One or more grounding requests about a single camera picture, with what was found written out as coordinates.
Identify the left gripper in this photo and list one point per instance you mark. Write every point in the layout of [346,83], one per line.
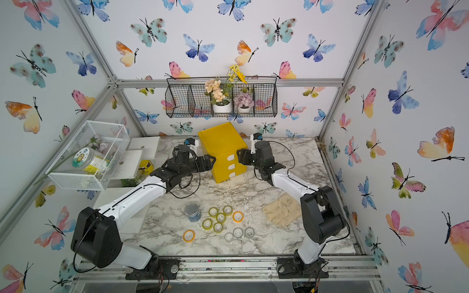
[208,166]

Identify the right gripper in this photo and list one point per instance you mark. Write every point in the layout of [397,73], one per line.
[245,154]

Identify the yellow drawer cabinet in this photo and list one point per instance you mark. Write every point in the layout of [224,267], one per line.
[223,142]

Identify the orange tape roll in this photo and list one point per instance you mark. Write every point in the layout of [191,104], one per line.
[238,217]
[189,236]

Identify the clear tape roll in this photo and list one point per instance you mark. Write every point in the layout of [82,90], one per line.
[249,232]
[238,233]
[229,237]

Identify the orange tape roll front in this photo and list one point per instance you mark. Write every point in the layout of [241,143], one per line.
[189,236]

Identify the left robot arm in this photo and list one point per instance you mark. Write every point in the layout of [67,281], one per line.
[97,234]

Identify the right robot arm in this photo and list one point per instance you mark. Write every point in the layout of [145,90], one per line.
[322,216]

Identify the green tape roll front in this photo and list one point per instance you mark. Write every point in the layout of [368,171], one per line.
[218,227]

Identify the peach flowers white pot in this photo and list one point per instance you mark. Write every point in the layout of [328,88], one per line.
[220,102]

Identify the pink flowers white pot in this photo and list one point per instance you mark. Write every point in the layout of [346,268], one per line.
[244,102]

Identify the white stepped shelf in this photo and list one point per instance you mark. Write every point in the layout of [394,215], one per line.
[140,149]

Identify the yellow toy on shelf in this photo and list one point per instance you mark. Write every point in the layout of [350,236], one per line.
[146,167]

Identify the beige work glove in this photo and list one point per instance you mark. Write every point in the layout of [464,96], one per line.
[283,211]

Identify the yellow artificial flower stem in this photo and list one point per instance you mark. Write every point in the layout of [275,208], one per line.
[233,76]

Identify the green lid plastic jar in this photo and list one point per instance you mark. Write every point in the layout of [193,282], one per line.
[90,161]

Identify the clear mesh storage box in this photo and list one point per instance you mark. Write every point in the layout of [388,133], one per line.
[110,139]

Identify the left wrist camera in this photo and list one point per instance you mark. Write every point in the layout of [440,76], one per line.
[191,142]

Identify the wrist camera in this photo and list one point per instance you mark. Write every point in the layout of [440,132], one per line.
[254,138]
[191,142]

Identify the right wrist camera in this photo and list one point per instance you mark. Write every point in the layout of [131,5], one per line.
[254,138]

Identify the black wire wall basket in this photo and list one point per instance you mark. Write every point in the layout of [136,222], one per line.
[186,98]

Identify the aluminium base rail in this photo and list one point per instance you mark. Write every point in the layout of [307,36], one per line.
[238,274]

